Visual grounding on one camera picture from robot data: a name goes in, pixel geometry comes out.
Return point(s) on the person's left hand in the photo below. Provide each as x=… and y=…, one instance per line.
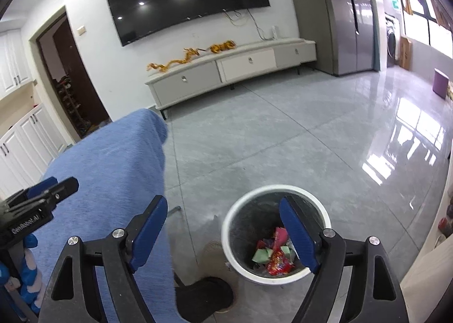
x=32, y=273

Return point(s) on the red and white packet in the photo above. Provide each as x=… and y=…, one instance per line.
x=282, y=234

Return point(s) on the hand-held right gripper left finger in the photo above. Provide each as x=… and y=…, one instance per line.
x=152, y=227

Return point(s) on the golden dragon decoration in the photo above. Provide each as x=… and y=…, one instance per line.
x=223, y=47

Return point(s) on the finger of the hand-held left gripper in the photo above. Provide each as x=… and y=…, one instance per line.
x=53, y=197
x=40, y=187

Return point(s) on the grey refrigerator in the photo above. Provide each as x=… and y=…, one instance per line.
x=346, y=26

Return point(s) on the washing machine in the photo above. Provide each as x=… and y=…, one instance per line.
x=392, y=42

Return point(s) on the person's black shoe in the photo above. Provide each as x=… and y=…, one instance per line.
x=201, y=301

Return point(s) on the dark brown door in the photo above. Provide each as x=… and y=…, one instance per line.
x=88, y=72

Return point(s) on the large red snack bag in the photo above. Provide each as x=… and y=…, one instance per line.
x=279, y=266

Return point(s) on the beige upholstered furniture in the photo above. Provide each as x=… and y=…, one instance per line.
x=431, y=291

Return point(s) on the cardboard box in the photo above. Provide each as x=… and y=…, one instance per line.
x=406, y=54

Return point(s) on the grey television cabinet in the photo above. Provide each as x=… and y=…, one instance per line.
x=198, y=79

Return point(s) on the wooden shoe rack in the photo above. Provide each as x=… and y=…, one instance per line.
x=70, y=103

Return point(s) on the green paper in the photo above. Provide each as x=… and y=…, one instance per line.
x=262, y=255

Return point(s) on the purple stool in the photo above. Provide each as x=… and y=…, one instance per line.
x=440, y=84

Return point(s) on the white cupboard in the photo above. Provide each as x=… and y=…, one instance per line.
x=28, y=139

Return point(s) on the white round trash bin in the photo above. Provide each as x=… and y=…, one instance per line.
x=269, y=280

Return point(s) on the green wall sign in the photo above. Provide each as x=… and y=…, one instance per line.
x=395, y=4

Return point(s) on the metal table leg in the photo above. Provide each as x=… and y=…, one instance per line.
x=175, y=209

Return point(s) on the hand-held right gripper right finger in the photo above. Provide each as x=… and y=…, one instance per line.
x=297, y=234

